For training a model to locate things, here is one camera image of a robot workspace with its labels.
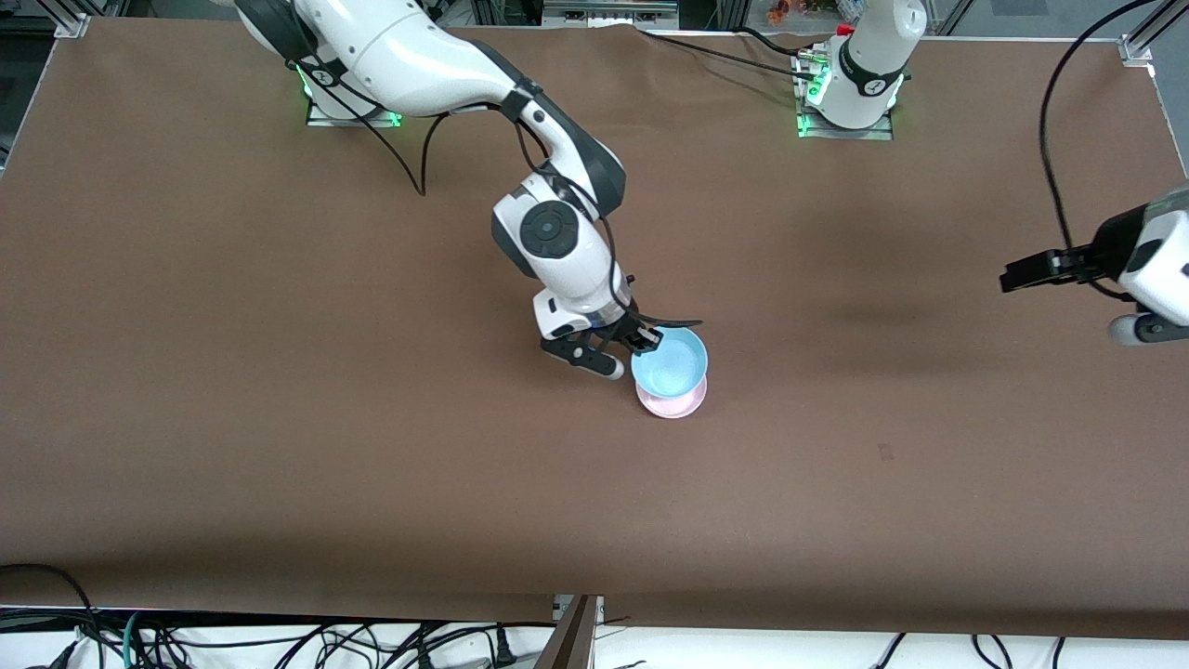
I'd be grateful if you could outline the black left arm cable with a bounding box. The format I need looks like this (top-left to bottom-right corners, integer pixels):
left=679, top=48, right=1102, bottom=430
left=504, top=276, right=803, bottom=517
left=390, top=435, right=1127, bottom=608
left=1039, top=0, right=1157, bottom=300

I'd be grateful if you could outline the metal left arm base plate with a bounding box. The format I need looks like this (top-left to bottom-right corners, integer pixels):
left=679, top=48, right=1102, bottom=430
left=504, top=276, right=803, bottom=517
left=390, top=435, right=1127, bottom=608
left=796, top=54, right=895, bottom=141

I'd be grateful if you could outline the aluminium frame corner bracket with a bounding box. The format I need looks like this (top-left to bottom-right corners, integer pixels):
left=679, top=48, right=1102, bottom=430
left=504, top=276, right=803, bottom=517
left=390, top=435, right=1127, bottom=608
left=1117, top=0, right=1189, bottom=68
left=42, top=0, right=92, bottom=40

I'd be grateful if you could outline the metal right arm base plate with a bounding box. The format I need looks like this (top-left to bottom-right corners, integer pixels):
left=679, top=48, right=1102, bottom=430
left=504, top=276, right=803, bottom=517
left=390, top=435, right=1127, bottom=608
left=305, top=56, right=407, bottom=129

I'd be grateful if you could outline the thick black floor cable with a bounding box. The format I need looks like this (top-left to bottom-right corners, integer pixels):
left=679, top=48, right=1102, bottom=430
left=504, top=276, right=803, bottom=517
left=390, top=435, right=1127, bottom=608
left=0, top=563, right=98, bottom=651

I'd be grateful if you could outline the metal frame post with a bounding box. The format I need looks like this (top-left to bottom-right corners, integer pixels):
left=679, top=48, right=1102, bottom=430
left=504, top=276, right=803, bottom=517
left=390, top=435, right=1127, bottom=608
left=537, top=595, right=606, bottom=669

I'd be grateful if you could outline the blue bowl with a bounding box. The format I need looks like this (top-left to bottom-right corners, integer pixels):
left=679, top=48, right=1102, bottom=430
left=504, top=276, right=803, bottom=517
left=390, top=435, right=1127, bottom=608
left=631, top=326, right=710, bottom=398

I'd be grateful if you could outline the long black table cable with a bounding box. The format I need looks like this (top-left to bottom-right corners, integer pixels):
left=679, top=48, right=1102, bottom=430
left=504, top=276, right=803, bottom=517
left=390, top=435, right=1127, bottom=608
left=637, top=30, right=811, bottom=75

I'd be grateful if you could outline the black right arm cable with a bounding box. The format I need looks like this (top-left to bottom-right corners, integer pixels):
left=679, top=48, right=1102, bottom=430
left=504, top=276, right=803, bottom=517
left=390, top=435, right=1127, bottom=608
left=311, top=51, right=704, bottom=354

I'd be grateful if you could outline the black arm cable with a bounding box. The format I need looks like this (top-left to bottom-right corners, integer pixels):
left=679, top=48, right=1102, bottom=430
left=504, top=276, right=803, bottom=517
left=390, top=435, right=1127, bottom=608
left=1039, top=0, right=1157, bottom=300
left=311, top=51, right=704, bottom=354

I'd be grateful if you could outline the short black table cable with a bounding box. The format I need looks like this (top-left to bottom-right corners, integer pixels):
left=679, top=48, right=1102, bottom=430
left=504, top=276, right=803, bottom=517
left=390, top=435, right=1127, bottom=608
left=739, top=25, right=811, bottom=59

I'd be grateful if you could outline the pink bowl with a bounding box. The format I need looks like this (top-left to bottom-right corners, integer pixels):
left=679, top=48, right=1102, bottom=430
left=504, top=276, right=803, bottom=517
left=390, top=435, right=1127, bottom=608
left=635, top=374, right=710, bottom=420

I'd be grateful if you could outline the grey equipment shelf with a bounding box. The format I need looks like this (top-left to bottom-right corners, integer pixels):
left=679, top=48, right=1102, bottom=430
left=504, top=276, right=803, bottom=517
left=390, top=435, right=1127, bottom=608
left=541, top=0, right=681, bottom=29

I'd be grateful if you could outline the brown table cover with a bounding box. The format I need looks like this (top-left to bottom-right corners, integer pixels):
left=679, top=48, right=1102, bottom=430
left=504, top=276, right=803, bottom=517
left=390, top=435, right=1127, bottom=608
left=0, top=19, right=1189, bottom=642

